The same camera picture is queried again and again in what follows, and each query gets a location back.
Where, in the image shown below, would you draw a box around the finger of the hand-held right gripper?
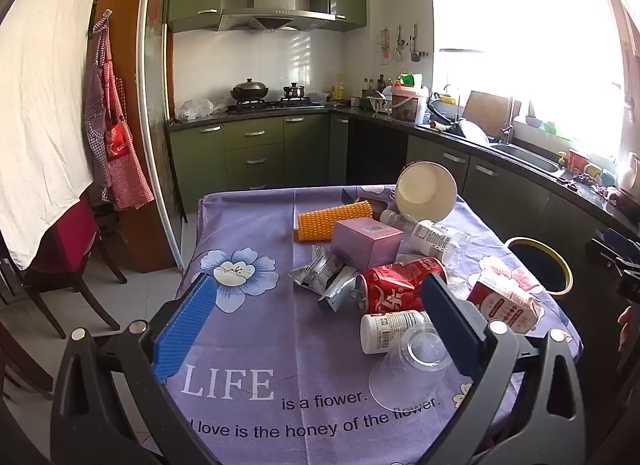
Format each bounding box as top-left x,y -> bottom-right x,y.
586,228 -> 640,266

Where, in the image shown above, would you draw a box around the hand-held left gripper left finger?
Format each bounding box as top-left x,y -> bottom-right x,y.
50,272 -> 221,465

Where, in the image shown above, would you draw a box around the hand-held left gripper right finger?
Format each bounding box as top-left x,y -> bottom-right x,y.
420,274 -> 587,465

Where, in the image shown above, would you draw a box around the red and white carton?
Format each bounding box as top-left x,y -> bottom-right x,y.
467,267 -> 545,336

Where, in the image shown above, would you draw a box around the white pill bottle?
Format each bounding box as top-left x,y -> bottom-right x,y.
360,310 -> 434,356

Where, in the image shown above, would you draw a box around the clear plastic cup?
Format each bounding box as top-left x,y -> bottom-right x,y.
368,322 -> 476,413

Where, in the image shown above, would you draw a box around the red soda can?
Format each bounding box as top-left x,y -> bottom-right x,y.
352,257 -> 448,316

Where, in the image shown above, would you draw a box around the black bin with yellow rim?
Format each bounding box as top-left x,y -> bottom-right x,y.
504,236 -> 574,296

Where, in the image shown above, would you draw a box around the clear plastic bottle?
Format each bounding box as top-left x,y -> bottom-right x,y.
380,209 -> 472,267

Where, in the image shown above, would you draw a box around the purple cardboard box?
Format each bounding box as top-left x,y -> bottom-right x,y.
331,218 -> 404,270

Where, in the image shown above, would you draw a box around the printed silver wrapper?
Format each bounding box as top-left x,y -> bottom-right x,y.
289,245 -> 346,294

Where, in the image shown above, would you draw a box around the white paper bowl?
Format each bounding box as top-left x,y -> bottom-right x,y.
395,161 -> 458,224

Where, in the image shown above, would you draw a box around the orange spiky roller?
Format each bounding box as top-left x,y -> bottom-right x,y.
294,199 -> 374,244

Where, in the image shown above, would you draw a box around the person's right hand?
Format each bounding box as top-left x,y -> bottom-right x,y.
617,305 -> 640,353

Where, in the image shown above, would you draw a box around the white jug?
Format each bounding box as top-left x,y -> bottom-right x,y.
617,152 -> 640,194

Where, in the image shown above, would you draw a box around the red mug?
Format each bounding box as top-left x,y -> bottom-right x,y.
567,148 -> 594,172

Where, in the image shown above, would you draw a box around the purple floral tablecloth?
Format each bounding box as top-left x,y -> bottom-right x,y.
167,185 -> 583,465

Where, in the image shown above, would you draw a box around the steel sink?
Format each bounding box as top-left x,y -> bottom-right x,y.
490,142 -> 559,174

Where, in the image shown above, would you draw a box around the green lower cabinets under sink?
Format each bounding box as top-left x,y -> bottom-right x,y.
405,135 -> 623,306

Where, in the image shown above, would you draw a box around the green bowls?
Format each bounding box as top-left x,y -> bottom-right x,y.
525,115 -> 559,137

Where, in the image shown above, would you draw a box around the red upholstered wooden chair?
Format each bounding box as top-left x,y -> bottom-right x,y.
20,190 -> 128,341

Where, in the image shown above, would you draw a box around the steel faucet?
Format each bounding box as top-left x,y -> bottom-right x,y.
500,95 -> 524,146

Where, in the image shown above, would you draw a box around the dark wooden chair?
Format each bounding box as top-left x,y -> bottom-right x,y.
0,315 -> 56,402

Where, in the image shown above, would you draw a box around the red checkered apron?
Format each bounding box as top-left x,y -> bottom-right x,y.
96,15 -> 156,211

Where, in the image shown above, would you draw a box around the white plate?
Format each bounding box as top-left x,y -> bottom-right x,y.
460,120 -> 491,144

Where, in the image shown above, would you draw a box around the wooden cutting board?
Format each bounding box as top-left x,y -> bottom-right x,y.
462,90 -> 522,139

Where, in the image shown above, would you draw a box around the sliding glass door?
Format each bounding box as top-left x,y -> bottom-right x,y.
136,0 -> 189,271

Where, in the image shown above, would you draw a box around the green lower cabinets with drawers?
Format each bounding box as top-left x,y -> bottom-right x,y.
167,112 -> 351,218

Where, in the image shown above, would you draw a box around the black appliance front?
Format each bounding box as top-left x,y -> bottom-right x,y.
347,120 -> 409,187

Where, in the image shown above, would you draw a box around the black pan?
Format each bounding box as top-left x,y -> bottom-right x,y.
427,98 -> 464,127

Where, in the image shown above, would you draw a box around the clear plastic bag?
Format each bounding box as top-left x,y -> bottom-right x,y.
175,98 -> 229,122

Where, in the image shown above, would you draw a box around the pink lidded bucket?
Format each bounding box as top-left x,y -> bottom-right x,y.
390,82 -> 430,124

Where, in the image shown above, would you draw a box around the bright window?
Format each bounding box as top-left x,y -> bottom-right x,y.
429,0 -> 632,157

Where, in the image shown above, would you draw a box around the white dish rack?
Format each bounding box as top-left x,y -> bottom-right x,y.
367,92 -> 396,114

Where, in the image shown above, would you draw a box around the purple checkered apron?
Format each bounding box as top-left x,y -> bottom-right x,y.
81,59 -> 114,202

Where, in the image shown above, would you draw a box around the black gas stove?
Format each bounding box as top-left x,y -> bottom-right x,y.
227,98 -> 326,113

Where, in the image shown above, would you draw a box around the black wok with lid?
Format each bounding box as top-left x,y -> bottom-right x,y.
230,78 -> 271,102

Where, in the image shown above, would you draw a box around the white hanging cloth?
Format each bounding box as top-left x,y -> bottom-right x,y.
0,0 -> 113,272

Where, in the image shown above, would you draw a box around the hanging kitchen utensils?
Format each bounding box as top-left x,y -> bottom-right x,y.
392,24 -> 432,64

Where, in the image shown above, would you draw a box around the steel range hood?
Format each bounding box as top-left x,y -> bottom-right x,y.
217,0 -> 337,34

